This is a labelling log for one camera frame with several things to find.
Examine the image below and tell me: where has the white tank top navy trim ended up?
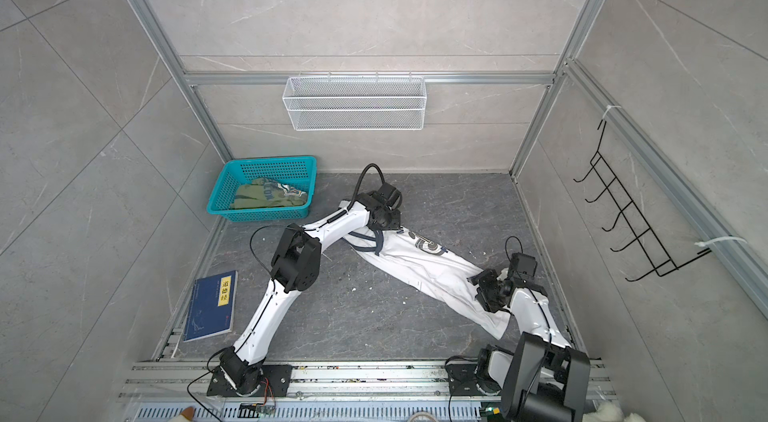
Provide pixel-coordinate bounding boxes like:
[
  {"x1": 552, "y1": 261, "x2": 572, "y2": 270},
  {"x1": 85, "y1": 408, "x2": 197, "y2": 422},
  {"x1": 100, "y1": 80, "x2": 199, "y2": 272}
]
[{"x1": 344, "y1": 226, "x2": 511, "y2": 340}]

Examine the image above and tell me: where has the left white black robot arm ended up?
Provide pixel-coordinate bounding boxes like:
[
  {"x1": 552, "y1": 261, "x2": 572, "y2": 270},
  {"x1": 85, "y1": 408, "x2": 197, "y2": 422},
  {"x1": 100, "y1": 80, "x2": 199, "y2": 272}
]
[{"x1": 219, "y1": 182, "x2": 402, "y2": 396}]

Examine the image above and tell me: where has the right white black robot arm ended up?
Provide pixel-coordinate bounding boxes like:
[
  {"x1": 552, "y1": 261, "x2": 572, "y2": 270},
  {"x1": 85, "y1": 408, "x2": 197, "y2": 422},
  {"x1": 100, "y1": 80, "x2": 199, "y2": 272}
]
[{"x1": 469, "y1": 252, "x2": 591, "y2": 422}]

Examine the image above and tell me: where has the green camouflage tank top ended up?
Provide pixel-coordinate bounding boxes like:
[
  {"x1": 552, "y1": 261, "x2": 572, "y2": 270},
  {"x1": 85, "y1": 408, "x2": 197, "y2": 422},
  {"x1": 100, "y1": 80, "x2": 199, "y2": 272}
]
[{"x1": 230, "y1": 177, "x2": 309, "y2": 210}]

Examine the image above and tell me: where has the teal plastic basket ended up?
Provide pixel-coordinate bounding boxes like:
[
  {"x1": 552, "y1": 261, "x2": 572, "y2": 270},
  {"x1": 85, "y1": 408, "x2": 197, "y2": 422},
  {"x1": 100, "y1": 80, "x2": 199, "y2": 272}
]
[{"x1": 207, "y1": 156, "x2": 317, "y2": 222}]

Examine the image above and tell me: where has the white plush toy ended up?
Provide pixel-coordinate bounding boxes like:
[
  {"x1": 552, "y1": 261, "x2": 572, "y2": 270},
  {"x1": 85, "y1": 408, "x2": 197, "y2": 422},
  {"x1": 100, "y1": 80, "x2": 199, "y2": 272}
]
[{"x1": 582, "y1": 401, "x2": 645, "y2": 422}]

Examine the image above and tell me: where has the blue book yellow label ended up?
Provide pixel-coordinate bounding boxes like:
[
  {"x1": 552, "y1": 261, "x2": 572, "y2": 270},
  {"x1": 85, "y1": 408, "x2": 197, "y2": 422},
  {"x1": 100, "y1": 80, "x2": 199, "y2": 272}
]
[{"x1": 182, "y1": 270, "x2": 238, "y2": 341}]

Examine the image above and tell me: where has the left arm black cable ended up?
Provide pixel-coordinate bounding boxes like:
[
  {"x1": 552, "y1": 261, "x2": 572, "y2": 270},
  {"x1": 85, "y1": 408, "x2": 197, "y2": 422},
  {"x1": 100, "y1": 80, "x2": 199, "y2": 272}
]
[{"x1": 185, "y1": 162, "x2": 388, "y2": 422}]

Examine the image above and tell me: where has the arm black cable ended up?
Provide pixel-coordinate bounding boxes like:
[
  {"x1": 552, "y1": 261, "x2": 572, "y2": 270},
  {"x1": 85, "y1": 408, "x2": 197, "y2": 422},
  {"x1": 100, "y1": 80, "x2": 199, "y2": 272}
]
[
  {"x1": 185, "y1": 162, "x2": 388, "y2": 422},
  {"x1": 446, "y1": 234, "x2": 556, "y2": 422}
]

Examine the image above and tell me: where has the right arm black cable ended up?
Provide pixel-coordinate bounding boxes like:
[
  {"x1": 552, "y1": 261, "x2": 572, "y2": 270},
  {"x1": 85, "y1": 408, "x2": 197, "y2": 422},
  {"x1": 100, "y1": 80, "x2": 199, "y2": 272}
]
[{"x1": 446, "y1": 234, "x2": 556, "y2": 422}]

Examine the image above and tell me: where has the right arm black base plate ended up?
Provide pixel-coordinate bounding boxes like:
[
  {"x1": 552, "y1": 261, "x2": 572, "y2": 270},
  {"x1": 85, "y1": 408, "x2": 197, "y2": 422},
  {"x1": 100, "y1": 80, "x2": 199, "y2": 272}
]
[{"x1": 445, "y1": 360, "x2": 501, "y2": 397}]

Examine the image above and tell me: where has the white wire mesh shelf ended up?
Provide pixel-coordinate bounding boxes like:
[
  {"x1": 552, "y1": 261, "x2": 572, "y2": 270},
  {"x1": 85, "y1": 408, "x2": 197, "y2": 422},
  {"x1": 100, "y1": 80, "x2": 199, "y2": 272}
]
[{"x1": 282, "y1": 76, "x2": 428, "y2": 131}]

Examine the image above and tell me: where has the black wire hook rack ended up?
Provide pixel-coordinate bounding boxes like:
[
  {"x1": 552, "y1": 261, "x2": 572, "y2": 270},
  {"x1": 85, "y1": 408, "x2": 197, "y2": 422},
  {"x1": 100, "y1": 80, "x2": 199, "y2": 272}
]
[{"x1": 573, "y1": 120, "x2": 713, "y2": 283}]

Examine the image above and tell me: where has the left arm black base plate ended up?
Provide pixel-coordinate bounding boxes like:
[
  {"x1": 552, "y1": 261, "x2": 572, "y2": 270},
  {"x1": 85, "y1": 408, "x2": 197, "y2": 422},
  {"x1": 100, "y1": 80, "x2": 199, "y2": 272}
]
[{"x1": 206, "y1": 365, "x2": 293, "y2": 398}]

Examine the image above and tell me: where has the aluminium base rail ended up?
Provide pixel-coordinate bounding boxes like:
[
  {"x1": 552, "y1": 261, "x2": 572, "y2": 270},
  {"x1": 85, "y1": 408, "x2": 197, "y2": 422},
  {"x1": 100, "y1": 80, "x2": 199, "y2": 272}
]
[{"x1": 116, "y1": 360, "x2": 619, "y2": 422}]

